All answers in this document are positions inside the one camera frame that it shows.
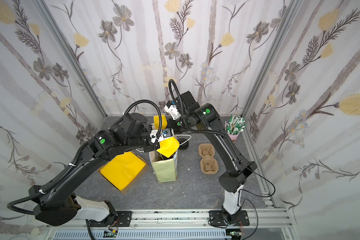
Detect yellow paper napkin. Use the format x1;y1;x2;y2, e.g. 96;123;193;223
157;137;180;158

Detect green white paper bag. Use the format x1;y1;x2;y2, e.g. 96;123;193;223
149;135;192;183

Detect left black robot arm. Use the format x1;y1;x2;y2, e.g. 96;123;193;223
7;100;162;227

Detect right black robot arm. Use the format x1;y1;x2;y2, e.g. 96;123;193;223
168;79;258;226

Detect stack of black lids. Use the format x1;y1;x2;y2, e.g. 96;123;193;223
178;138;189;150

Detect yellow napkins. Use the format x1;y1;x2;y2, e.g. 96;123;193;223
99;151;147;191

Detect brown pulp cup carrier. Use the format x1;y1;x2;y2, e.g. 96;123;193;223
198;144;219;175

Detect pink straw holder cup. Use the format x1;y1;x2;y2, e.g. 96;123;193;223
228;134;239;142

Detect green white wrapped straws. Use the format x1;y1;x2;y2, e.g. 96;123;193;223
224;115;247;135

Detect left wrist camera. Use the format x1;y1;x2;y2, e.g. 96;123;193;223
150;128;174;144

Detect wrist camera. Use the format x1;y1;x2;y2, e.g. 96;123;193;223
164;101;181;120
150;128;174;144

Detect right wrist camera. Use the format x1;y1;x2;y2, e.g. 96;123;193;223
164;101;181;120

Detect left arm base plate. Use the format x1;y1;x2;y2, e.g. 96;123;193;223
116;211;133;228

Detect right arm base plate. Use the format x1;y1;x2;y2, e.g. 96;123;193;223
209;210;250;227

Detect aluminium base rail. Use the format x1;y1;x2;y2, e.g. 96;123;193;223
41;208;298;240

